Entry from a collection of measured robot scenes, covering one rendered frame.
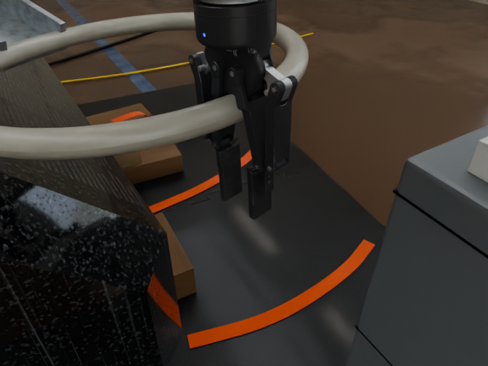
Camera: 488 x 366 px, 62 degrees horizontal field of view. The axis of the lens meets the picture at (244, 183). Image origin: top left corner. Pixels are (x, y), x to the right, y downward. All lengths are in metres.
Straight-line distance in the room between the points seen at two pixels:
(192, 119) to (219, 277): 1.07
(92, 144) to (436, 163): 0.44
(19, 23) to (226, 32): 0.58
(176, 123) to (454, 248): 0.40
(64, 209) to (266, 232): 1.02
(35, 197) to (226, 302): 0.84
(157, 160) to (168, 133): 1.44
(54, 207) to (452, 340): 0.62
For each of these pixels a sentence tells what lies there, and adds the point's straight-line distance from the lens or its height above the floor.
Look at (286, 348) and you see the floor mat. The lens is 1.28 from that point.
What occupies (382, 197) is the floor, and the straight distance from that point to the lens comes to 1.85.
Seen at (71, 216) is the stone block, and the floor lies 0.69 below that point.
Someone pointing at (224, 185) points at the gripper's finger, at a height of 0.81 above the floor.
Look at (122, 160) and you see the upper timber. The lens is 1.79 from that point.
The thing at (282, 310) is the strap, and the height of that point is 0.02.
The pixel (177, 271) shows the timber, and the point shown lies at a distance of 1.30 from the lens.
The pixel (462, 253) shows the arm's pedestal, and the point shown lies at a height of 0.72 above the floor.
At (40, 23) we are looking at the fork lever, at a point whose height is 0.90.
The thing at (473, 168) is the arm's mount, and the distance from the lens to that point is 0.60.
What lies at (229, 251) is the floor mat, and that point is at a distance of 1.50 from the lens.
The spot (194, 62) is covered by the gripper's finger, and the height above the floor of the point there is 0.95.
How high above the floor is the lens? 1.11
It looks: 37 degrees down
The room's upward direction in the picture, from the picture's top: straight up
